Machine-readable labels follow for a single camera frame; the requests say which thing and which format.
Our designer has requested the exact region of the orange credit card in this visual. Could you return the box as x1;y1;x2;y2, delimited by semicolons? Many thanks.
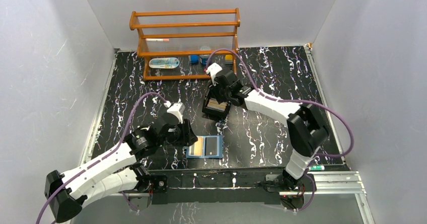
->
192;137;204;156

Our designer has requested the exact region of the blue card holder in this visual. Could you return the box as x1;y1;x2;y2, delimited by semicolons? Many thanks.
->
185;135;223;159

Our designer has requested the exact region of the black card tray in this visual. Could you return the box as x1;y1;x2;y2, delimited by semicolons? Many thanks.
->
202;85;231;120

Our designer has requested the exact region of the black VIP credit card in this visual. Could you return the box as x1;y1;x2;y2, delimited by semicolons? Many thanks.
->
204;137;218;157

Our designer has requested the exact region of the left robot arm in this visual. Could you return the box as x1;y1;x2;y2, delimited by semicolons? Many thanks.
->
42;113;198;223

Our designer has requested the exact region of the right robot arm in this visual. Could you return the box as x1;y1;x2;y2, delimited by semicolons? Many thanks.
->
205;63;329;191

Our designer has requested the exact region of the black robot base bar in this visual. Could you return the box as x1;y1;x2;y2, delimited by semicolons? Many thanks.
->
150;167;313;204

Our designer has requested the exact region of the yellow and grey sponge block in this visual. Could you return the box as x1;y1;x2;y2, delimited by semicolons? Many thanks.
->
224;54;234;65

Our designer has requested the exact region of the blue lidded jar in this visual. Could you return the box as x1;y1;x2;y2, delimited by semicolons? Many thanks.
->
199;46;211;66

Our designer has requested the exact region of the small blue box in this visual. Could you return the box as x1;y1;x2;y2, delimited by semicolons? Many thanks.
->
188;55;199;65

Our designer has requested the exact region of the toothbrush blister pack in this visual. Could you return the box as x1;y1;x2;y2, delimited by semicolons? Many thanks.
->
149;57;180;69

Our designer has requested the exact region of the white and orange tube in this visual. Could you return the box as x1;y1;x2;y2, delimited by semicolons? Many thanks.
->
144;38;170;42

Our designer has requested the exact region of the green and white marker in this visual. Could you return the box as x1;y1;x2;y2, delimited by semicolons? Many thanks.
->
309;165;325;171

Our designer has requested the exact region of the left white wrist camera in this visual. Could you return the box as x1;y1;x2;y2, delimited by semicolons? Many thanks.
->
167;102;185;124

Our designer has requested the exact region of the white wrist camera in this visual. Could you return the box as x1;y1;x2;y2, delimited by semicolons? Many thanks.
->
167;102;185;124
205;63;223;82

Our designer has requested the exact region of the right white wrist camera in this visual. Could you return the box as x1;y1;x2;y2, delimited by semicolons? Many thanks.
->
205;63;223;82

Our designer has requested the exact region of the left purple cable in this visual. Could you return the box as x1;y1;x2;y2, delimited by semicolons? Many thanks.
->
35;92;169;224

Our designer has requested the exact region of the purple cable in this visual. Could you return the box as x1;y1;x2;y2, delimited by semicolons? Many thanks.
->
35;92;169;224
205;49;355;213

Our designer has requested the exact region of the orange wooden wire shelf rack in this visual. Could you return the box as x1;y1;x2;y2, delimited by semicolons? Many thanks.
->
129;8;241;81

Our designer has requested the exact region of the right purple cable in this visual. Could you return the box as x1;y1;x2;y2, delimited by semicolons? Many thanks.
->
205;49;355;213

